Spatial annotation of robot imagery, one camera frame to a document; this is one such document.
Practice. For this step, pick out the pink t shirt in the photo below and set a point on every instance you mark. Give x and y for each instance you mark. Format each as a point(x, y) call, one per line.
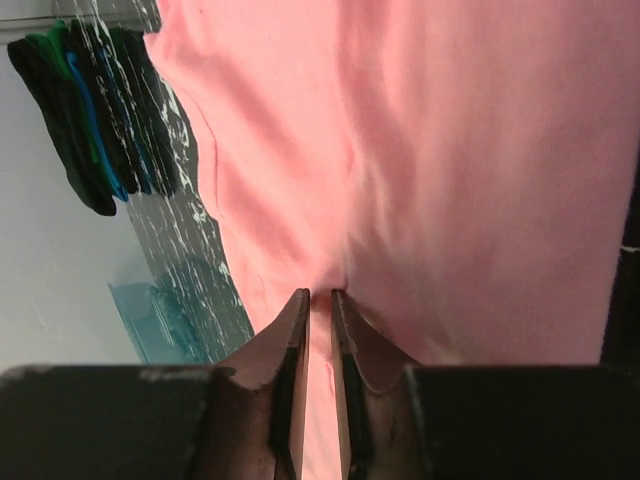
point(462, 169)

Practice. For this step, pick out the folded blue t shirt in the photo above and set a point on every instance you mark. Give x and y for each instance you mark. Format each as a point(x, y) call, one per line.
point(113, 174)

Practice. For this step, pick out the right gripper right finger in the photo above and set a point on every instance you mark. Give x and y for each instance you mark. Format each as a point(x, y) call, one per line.
point(378, 436)

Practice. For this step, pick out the folded black t shirt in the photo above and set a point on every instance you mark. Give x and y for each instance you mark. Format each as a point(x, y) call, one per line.
point(125, 89)

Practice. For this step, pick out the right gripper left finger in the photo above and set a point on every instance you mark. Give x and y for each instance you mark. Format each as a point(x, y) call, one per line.
point(254, 421)

